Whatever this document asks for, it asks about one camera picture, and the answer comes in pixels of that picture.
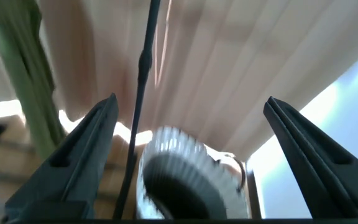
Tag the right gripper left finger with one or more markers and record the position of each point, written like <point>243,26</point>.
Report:
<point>70,174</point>

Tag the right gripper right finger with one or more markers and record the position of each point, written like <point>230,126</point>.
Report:
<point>337,186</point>

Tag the green sleeveless top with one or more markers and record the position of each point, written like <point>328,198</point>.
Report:
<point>26,62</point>

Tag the pink clothes hanger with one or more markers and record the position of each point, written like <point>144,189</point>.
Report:
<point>163,46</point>

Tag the white laundry basket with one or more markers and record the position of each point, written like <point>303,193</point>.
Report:
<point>191,146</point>

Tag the black clothes rack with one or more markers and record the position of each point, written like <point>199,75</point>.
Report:
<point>144,62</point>

